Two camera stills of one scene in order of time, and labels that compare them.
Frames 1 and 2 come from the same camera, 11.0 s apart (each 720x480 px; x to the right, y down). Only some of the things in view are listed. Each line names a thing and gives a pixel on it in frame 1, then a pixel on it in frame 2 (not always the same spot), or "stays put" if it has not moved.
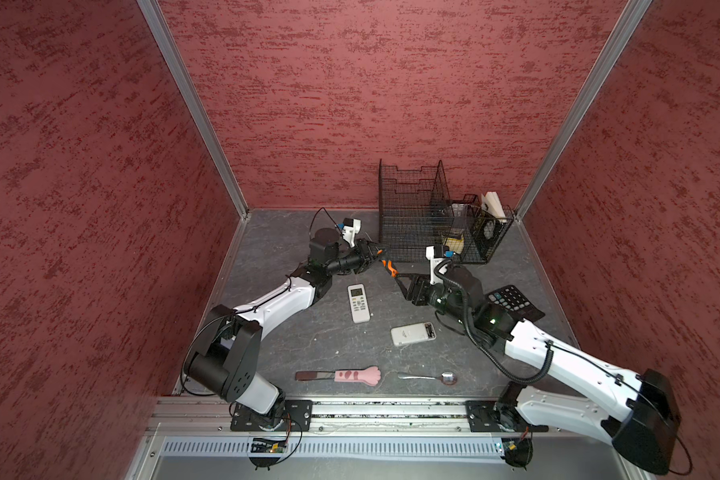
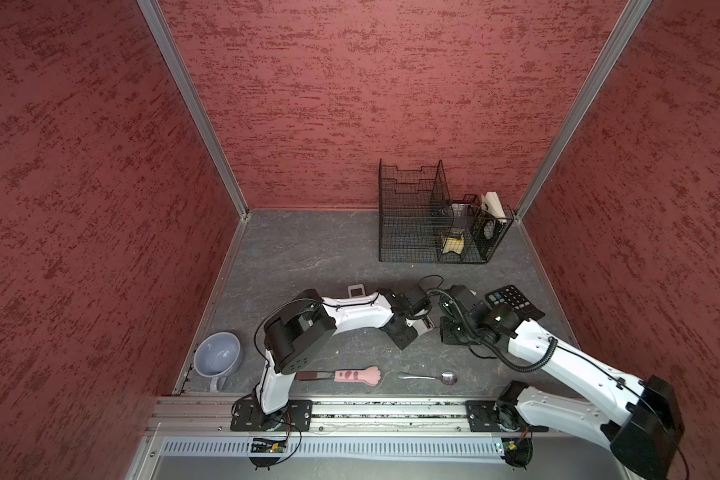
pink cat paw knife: (371, 376) stays put
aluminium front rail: (216, 418) stays put
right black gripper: (408, 294) to (446, 334)
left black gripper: (366, 256) to (403, 340)
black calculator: (511, 298) stays put
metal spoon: (449, 378) stays put
